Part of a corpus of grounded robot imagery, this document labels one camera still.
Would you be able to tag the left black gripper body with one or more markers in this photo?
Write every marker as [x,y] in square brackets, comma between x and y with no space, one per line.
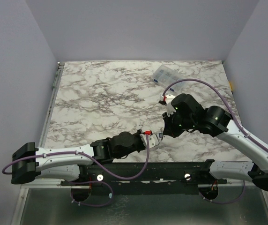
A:
[137,145]

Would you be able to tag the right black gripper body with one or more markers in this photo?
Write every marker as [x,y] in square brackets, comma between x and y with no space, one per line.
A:
[169,126]

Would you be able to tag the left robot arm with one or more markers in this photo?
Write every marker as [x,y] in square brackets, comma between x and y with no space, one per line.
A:
[30,162]

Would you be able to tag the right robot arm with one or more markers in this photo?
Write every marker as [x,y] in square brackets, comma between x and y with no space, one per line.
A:
[217,122]

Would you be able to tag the clear plastic organizer box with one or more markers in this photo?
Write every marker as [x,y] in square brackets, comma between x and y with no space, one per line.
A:
[164,76]

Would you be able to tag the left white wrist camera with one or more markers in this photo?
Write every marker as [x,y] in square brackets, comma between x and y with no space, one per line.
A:
[151,138]

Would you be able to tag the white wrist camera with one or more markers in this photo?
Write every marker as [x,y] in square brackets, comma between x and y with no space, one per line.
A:
[151,138]
[166,101]

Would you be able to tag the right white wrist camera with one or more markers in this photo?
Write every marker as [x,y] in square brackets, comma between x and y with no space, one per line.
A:
[166,101]

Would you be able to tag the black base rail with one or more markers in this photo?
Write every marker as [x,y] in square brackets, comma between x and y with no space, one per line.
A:
[157,179]

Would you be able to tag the left aluminium side rail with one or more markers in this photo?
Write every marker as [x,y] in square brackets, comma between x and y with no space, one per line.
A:
[55,88]

